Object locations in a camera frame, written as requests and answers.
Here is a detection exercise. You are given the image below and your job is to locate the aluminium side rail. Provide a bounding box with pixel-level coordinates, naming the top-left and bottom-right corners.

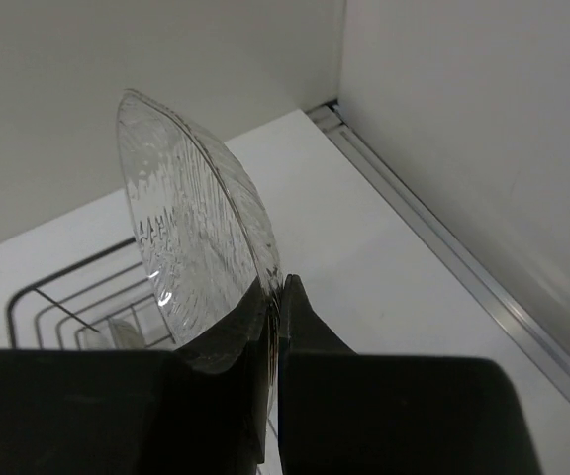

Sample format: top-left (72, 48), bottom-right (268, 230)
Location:
top-left (307, 100), bottom-right (570, 403)

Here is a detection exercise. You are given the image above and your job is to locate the metal wire dish rack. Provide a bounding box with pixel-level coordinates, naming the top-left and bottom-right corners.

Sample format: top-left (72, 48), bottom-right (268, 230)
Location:
top-left (6, 238), bottom-right (175, 350)

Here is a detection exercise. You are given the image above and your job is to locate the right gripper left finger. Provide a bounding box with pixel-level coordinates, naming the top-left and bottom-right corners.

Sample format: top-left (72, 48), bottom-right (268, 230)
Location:
top-left (0, 285), bottom-right (270, 474)

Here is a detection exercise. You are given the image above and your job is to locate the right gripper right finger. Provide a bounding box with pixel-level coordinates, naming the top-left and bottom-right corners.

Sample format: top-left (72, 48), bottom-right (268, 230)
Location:
top-left (278, 274), bottom-right (541, 474)

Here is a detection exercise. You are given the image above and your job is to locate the clear plate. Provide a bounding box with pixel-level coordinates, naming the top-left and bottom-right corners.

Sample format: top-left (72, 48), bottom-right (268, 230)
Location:
top-left (108, 320), bottom-right (145, 350)
top-left (115, 88), bottom-right (286, 377)

